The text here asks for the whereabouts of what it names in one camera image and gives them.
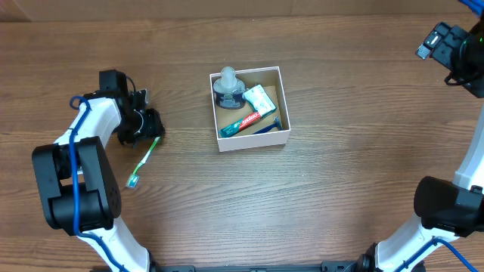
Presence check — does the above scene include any green white toothbrush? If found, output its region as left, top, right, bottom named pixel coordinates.
left=126, top=137, right=160, bottom=188

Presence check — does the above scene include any red green toothpaste tube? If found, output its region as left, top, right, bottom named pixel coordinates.
left=219, top=112, right=262, bottom=138

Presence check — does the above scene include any blue foaming soap dispenser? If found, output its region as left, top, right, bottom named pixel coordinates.
left=213, top=66, right=246, bottom=110

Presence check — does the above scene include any green white soap bar pack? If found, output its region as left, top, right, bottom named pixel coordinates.
left=243, top=85, right=277, bottom=117

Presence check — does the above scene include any blue disposable razor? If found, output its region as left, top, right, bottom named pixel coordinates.
left=253, top=116, right=283, bottom=134

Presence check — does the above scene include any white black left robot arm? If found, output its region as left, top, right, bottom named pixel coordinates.
left=32, top=70, right=166, bottom=271

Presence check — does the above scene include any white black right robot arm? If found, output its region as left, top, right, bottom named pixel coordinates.
left=350, top=20, right=483, bottom=271

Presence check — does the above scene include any white cardboard box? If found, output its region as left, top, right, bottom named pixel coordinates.
left=211, top=66, right=291, bottom=152

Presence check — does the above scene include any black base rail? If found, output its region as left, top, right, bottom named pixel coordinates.
left=157, top=261, right=356, bottom=272

